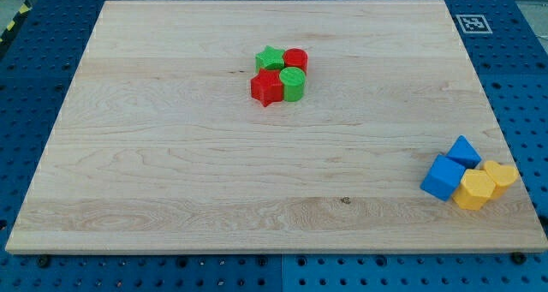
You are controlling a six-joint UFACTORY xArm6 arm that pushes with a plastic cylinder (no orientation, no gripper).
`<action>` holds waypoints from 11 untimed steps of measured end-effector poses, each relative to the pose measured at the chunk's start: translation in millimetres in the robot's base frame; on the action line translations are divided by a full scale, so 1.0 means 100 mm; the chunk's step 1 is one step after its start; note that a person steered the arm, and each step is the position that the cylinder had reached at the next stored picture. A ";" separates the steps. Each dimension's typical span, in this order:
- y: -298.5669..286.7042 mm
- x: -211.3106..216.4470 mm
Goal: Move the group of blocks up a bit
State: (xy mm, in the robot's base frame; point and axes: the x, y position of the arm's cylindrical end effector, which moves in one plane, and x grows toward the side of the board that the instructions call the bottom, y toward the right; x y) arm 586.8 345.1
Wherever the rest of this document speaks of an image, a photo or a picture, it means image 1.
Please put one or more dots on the red star block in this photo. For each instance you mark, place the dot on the red star block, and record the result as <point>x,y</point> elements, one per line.
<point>267,87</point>

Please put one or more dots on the green cylinder block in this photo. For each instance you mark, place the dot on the green cylinder block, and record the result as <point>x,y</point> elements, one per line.
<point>294,80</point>

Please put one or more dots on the green star block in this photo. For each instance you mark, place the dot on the green star block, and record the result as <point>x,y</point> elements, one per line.
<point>269,58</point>

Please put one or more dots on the red cylinder block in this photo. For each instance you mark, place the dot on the red cylinder block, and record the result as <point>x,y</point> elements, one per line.
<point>296,57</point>

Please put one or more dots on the light wooden board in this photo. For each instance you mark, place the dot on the light wooden board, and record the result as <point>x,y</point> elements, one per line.
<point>159,147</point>

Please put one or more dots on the blue cube block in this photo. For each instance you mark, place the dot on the blue cube block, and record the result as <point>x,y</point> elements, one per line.
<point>443,177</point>

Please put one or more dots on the blue triangle block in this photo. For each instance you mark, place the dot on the blue triangle block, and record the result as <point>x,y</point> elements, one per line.
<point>464,153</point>

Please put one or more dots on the yellow hexagon block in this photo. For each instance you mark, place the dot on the yellow hexagon block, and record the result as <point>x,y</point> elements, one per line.
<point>474,190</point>

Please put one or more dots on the white fiducial marker tag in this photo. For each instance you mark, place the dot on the white fiducial marker tag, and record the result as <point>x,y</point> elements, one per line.
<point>473,24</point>

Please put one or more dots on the yellow heart block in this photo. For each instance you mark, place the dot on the yellow heart block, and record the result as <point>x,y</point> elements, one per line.
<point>503,176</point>

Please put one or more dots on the black bolt left front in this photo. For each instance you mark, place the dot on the black bolt left front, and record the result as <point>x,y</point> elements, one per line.
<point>43,261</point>

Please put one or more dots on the black bolt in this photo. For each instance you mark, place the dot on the black bolt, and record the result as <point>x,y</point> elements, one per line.
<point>518,258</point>
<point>43,261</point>

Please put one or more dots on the black bolt right front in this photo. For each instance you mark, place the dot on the black bolt right front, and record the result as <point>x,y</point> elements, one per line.
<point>518,258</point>

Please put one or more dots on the yellow black hazard tape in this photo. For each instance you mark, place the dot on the yellow black hazard tape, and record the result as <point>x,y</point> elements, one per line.
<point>15,24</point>

